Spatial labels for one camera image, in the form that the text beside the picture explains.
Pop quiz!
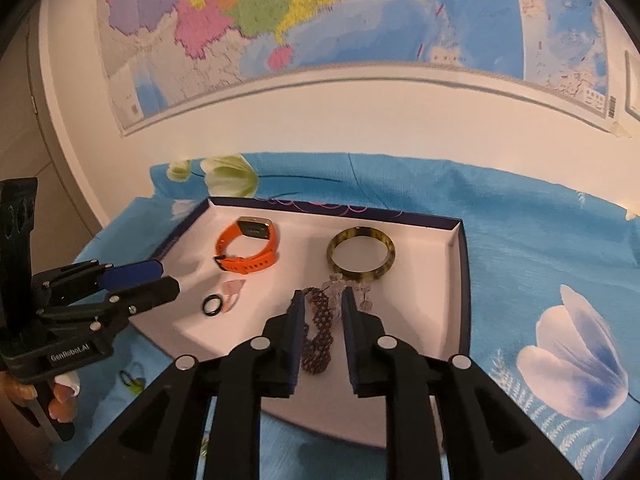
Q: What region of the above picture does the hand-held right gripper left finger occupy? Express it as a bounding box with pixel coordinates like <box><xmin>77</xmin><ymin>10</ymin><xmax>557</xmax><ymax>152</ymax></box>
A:
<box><xmin>62</xmin><ymin>290</ymin><xmax>308</xmax><ymax>480</ymax></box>

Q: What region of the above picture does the white wall socket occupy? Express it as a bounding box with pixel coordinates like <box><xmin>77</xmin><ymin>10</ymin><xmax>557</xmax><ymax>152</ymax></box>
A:
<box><xmin>625</xmin><ymin>50</ymin><xmax>640</xmax><ymax>121</ymax></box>

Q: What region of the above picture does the colourful wall map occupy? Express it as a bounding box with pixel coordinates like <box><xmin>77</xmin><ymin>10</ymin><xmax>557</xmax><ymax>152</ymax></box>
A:
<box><xmin>95</xmin><ymin>0</ymin><xmax>631</xmax><ymax>138</ymax></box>

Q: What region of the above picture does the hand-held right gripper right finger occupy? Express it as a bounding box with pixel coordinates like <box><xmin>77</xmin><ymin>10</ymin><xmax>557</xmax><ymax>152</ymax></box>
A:
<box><xmin>341</xmin><ymin>287</ymin><xmax>583</xmax><ymax>480</ymax></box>

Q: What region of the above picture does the clear crystal bracelet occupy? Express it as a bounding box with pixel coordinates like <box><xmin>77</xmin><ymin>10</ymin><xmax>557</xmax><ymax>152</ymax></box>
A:
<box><xmin>322</xmin><ymin>275</ymin><xmax>376</xmax><ymax>318</ymax></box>

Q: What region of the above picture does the wooden door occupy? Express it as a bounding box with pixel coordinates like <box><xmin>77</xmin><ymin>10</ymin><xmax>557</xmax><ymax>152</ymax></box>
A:
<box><xmin>0</xmin><ymin>25</ymin><xmax>101</xmax><ymax>271</ymax></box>

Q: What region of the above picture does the orange smartwatch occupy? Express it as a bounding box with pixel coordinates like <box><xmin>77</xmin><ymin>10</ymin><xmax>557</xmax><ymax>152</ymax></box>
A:
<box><xmin>214</xmin><ymin>216</ymin><xmax>280</xmax><ymax>276</ymax></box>

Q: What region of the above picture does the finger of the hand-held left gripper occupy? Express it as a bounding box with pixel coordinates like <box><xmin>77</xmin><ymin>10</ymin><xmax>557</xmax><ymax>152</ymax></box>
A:
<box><xmin>31</xmin><ymin>258</ymin><xmax>165</xmax><ymax>306</ymax></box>
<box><xmin>37</xmin><ymin>276</ymin><xmax>181</xmax><ymax>333</ymax></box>

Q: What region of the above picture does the tortoiseshell bangle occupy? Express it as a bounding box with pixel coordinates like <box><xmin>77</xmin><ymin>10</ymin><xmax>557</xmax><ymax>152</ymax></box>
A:
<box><xmin>326</xmin><ymin>226</ymin><xmax>397</xmax><ymax>283</ymax></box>

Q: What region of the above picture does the person's left hand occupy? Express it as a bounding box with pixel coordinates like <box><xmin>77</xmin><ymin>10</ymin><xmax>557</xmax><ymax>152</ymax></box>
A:
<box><xmin>50</xmin><ymin>371</ymin><xmax>82</xmax><ymax>423</ymax></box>

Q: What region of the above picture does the blue floral cloth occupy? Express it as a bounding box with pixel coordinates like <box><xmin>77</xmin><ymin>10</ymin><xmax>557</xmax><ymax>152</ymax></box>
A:
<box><xmin>30</xmin><ymin>152</ymin><xmax>640</xmax><ymax>480</ymax></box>

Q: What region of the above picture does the pink stone pendant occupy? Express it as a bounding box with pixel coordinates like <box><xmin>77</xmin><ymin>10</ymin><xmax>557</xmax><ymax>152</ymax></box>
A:
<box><xmin>220</xmin><ymin>280</ymin><xmax>247</xmax><ymax>311</ymax></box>

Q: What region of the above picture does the navy cardboard box tray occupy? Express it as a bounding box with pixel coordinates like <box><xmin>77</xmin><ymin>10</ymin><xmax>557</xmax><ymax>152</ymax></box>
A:
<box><xmin>127</xmin><ymin>196</ymin><xmax>473</xmax><ymax>451</ymax></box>

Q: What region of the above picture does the purple beaded bracelet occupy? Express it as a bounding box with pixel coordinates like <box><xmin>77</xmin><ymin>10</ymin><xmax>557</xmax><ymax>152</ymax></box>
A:
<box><xmin>290</xmin><ymin>287</ymin><xmax>346</xmax><ymax>376</ymax></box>

